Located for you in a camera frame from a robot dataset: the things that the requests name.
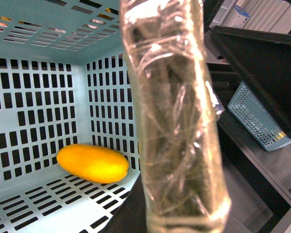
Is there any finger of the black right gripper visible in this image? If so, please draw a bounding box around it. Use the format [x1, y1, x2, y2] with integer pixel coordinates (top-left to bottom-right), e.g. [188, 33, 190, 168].
[210, 26, 291, 138]

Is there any light blue plastic basket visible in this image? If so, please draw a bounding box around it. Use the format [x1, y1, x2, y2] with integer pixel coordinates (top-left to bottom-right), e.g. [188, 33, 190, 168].
[0, 0, 139, 233]

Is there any grey basket handle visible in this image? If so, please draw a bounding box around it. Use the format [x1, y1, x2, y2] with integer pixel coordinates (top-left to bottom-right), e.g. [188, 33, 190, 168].
[119, 0, 231, 233]

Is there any yellow mango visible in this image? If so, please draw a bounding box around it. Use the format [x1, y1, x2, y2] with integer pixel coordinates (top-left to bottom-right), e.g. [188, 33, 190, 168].
[57, 144, 129, 183]

